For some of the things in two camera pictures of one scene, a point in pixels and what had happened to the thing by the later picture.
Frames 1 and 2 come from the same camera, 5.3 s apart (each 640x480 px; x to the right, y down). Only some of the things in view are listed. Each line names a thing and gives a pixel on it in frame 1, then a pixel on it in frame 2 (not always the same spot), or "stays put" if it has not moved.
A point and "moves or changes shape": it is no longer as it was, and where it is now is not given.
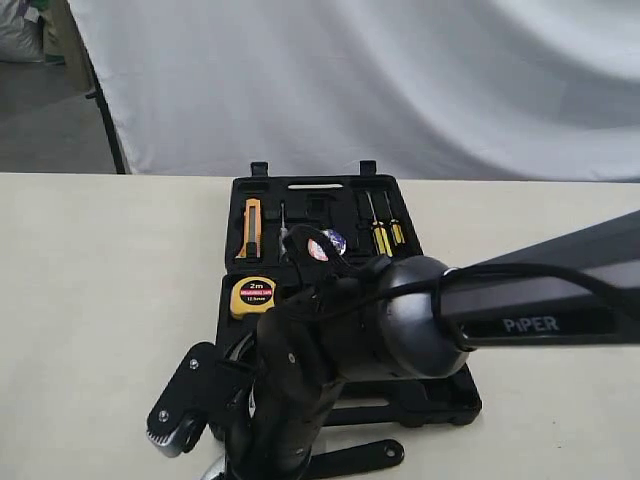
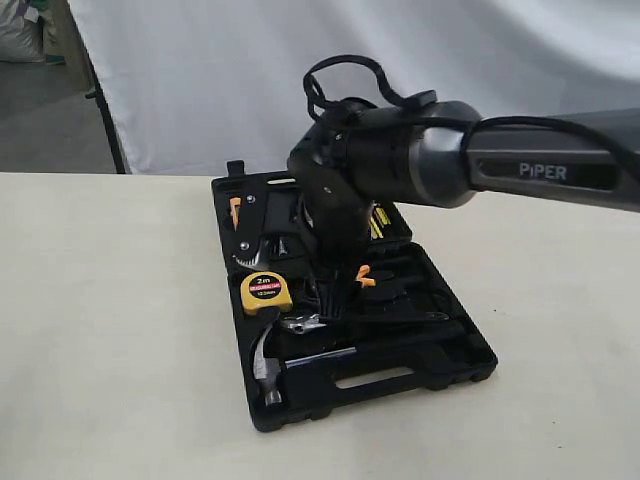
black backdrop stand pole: [99, 95] stays put
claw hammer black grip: [234, 380] moves or changes shape
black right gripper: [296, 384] to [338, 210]
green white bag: [54, 33] stays put
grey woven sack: [21, 32] stays put
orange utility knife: [251, 248] to [235, 204]
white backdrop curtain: [491, 90] stays put
